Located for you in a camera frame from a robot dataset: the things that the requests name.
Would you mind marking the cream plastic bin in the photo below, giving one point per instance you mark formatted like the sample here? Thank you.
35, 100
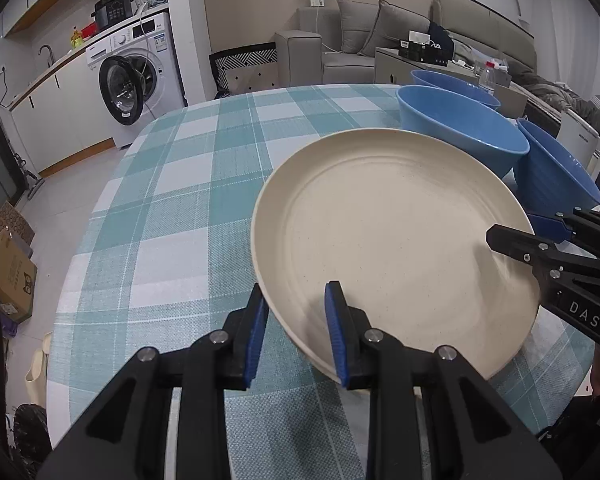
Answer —
37, 370

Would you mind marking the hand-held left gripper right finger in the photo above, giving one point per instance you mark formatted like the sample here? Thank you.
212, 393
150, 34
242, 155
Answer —
337, 335

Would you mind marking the black bag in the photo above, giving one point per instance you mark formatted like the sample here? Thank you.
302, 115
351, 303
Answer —
27, 430

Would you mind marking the cream round plate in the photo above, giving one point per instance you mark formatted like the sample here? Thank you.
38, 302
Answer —
395, 240

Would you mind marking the black white patterned cushion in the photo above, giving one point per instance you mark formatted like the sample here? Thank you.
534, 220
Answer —
245, 75

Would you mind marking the patterned brown cardboard box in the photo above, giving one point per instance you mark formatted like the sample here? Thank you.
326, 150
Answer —
10, 217

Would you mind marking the black box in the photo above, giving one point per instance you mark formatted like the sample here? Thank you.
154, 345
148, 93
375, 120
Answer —
420, 52

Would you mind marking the grey blanket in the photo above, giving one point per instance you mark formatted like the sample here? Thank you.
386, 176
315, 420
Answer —
555, 95

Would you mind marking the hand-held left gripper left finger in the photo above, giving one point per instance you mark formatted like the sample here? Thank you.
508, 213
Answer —
256, 340

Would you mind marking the white electric kettle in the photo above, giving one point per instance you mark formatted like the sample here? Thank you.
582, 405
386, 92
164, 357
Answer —
580, 130

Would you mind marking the dark blue garment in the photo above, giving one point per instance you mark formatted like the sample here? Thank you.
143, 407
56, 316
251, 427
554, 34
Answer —
440, 37

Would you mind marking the grey sofa cushion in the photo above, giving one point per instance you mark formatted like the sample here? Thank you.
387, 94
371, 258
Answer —
355, 25
400, 30

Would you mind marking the white tissue box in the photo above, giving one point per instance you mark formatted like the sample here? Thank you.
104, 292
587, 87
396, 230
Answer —
419, 36

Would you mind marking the grey sofa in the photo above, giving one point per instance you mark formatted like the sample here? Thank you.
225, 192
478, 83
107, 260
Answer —
300, 55

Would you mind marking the blue bowl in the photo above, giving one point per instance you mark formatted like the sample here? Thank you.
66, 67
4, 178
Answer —
455, 125
450, 80
550, 180

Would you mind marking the teal checked tablecloth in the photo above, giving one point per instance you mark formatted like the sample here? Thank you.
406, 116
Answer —
180, 210

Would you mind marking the tan cardboard box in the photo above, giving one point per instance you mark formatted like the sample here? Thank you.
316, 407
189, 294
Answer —
12, 275

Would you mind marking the yellow bottle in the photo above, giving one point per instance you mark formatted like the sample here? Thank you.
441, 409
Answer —
75, 36

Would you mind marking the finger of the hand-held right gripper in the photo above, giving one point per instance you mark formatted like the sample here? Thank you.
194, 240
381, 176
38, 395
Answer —
520, 247
550, 227

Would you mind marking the white lower kitchen cabinets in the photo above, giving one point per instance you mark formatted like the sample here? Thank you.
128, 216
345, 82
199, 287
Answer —
70, 110

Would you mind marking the beige side cabinet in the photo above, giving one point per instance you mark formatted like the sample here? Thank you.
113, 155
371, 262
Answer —
390, 67

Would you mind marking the red container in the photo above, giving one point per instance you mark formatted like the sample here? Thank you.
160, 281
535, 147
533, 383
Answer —
89, 30

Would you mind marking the clear water bottle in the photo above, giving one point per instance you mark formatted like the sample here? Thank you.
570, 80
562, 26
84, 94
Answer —
486, 77

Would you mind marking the white washing machine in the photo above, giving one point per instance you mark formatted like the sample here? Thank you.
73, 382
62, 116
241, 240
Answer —
150, 60

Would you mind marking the black pressure cooker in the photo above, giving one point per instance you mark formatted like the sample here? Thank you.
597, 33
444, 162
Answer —
112, 10

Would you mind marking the kitchen faucet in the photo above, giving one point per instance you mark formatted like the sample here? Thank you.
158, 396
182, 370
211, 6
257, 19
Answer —
53, 57

